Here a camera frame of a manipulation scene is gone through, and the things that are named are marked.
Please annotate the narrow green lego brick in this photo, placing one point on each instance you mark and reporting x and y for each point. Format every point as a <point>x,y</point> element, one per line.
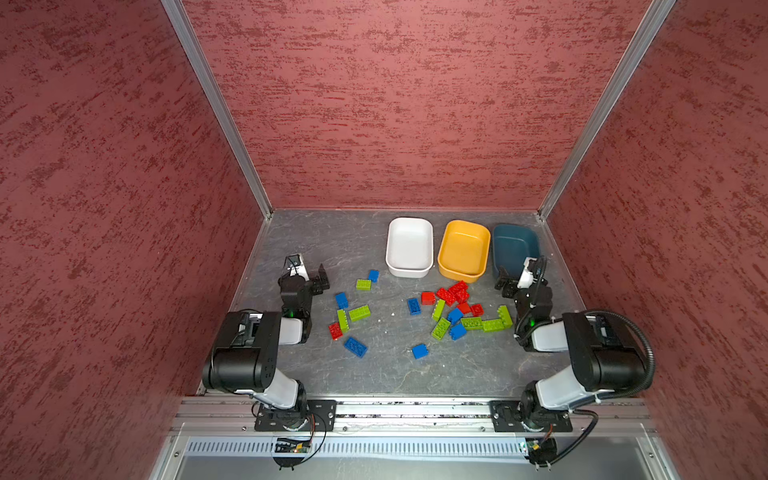
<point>343,320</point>

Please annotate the small red lego brick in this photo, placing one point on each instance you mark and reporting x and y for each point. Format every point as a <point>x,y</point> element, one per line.
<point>335,331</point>

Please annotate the small green lego brick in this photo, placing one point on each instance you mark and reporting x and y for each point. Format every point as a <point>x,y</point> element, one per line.
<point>363,285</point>

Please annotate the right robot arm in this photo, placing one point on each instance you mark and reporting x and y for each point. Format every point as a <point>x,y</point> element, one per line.
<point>609,356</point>

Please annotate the teal plastic bin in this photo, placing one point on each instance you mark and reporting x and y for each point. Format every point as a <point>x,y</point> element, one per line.
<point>511,245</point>

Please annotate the left corner aluminium post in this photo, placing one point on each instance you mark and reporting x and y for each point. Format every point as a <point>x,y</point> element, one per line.
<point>190,43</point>

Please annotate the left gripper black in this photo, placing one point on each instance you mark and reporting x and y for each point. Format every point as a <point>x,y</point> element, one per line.
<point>306,282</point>

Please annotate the red square lego brick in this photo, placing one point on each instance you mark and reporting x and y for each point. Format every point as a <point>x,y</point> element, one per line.
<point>428,298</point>

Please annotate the blue lego brick low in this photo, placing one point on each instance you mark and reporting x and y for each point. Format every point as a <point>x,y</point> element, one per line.
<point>457,332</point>

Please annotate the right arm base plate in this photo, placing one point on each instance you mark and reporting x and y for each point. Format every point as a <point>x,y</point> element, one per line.
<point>510,416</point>

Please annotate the red lego brick studded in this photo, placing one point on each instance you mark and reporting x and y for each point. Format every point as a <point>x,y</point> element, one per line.
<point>447,296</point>

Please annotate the green lego brick flat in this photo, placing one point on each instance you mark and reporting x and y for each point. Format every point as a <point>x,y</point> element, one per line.
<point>440,329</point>

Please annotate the white plastic bin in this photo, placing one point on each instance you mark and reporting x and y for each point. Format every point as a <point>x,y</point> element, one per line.
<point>410,247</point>

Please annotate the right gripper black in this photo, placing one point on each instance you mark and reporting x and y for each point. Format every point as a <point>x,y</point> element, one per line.
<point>521,288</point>

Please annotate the blue lego cube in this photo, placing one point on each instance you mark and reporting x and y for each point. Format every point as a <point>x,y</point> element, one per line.
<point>455,316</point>

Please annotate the red lego plate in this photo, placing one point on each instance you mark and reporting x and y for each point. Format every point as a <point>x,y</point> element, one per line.
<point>459,292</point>

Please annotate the green lego brick upright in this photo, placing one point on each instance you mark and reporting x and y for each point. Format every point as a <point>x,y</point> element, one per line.
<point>438,310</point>

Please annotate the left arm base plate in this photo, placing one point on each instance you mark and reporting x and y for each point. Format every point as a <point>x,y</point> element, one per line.
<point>314,415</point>

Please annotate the yellow plastic bin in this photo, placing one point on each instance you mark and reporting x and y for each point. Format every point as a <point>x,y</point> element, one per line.
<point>464,251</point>

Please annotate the green lego brick long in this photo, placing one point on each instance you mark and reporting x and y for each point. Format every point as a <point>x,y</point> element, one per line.
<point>359,313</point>

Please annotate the blue square lego brick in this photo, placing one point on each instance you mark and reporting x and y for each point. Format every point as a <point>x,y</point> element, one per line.
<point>420,351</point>

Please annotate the aluminium front rail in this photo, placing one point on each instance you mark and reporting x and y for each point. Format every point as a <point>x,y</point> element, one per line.
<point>377,415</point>

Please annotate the blue lego brick upside-down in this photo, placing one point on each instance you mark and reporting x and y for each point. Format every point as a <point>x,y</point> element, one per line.
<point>413,306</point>

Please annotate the corner aluminium post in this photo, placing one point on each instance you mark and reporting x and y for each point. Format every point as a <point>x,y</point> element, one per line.
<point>190,43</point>
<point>646,31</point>

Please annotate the right corner aluminium post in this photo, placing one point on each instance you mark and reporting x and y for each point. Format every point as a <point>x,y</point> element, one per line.
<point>646,31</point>

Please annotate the large blue lego brick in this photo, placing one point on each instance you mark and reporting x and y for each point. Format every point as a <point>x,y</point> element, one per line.
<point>356,347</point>

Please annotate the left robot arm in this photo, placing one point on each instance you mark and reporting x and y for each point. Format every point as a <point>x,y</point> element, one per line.
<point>243,359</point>

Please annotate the green lego brick end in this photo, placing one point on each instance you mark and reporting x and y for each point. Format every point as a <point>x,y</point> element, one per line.
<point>505,317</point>

